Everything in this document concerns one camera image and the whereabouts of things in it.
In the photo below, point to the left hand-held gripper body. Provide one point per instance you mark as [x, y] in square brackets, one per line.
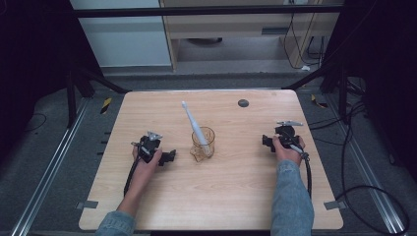
[150, 146]

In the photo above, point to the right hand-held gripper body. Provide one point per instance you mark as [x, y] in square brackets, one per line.
[285, 132]

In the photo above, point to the clear glass cup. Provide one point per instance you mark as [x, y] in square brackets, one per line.
[196, 145]

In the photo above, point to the white electric toothbrush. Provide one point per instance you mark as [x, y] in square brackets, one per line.
[193, 122]

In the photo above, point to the person's right hand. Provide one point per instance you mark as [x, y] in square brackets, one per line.
[288, 154]

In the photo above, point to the person's left hand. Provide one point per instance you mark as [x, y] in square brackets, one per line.
[146, 167]

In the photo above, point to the dark round table grommet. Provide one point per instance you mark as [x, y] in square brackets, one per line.
[243, 103]

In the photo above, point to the yellow black floor tape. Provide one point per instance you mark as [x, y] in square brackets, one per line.
[106, 105]
[318, 102]

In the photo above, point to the white cabinet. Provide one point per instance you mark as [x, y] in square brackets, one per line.
[124, 39]

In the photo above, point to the black curtain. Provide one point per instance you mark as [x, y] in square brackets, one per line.
[387, 65]
[32, 65]

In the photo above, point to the wooden background desk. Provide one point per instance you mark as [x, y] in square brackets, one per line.
[229, 24]

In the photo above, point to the black frame stand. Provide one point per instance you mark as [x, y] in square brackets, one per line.
[343, 95]
[70, 98]

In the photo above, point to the grey table bracket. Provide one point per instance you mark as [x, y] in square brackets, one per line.
[335, 205]
[88, 205]

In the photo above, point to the metal floor rail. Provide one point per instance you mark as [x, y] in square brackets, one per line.
[49, 173]
[370, 177]

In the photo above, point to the black horizontal frame bar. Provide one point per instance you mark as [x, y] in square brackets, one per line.
[196, 11]

